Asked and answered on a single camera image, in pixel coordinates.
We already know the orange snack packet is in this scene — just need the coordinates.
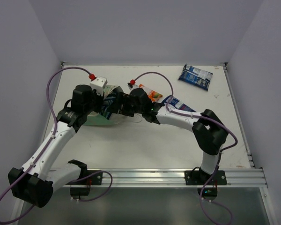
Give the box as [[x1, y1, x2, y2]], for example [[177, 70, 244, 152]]
[[139, 84, 163, 102]]

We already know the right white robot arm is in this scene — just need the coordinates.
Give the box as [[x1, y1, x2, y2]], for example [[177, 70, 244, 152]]
[[114, 88, 228, 185]]

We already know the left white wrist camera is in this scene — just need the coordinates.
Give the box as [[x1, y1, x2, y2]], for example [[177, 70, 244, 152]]
[[89, 76, 107, 97]]

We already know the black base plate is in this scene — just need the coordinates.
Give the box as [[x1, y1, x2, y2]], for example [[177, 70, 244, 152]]
[[68, 169, 103, 186], [184, 169, 227, 186]]

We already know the dark blue white snack packet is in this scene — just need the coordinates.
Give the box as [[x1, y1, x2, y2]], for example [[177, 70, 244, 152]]
[[161, 95, 196, 112]]

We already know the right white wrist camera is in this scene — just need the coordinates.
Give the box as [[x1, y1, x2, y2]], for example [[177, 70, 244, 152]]
[[127, 79, 139, 93]]

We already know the aluminium mounting rail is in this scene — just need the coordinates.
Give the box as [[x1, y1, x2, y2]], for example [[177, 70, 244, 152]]
[[46, 167, 267, 188]]

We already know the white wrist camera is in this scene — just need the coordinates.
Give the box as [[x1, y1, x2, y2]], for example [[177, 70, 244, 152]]
[[127, 79, 139, 93], [89, 76, 107, 97]]

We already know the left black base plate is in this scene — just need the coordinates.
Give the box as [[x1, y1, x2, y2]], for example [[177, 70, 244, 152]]
[[68, 169, 103, 186]]

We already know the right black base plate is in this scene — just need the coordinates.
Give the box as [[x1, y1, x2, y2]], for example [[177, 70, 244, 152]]
[[184, 169, 227, 186]]

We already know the green printed paper bag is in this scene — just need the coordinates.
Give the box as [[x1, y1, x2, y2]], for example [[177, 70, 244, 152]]
[[83, 84, 143, 127]]

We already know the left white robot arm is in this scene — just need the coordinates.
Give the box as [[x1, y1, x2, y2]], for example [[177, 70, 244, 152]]
[[8, 85, 104, 208]]

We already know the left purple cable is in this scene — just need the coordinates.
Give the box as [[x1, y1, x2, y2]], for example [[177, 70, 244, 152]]
[[0, 66, 113, 223]]

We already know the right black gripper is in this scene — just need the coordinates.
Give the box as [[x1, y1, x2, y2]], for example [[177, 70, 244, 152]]
[[106, 91, 145, 117]]

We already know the blue green crisps packet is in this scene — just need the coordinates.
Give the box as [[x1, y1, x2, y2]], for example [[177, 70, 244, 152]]
[[100, 95, 116, 120]]

